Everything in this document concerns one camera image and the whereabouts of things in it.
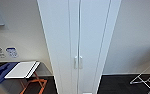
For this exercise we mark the blue moulded tray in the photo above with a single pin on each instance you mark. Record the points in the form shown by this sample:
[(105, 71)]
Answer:
[(1, 71)]

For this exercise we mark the orange folding stand frame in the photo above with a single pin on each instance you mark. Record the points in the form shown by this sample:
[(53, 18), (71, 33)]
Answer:
[(40, 81)]

